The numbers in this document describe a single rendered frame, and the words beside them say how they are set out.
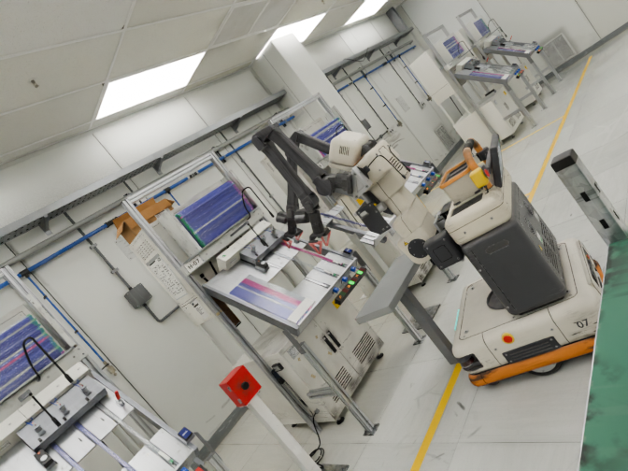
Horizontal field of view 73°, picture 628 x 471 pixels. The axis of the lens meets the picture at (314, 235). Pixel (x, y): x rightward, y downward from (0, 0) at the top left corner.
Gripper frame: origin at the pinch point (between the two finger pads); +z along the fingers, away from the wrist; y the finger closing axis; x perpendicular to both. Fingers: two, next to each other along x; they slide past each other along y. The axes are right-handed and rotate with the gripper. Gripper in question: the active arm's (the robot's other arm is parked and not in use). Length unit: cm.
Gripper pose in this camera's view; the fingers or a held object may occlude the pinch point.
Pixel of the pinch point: (292, 243)
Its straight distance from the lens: 273.1
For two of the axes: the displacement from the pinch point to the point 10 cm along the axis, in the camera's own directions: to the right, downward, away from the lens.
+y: -5.4, 5.1, -6.6
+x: 8.4, 3.2, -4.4
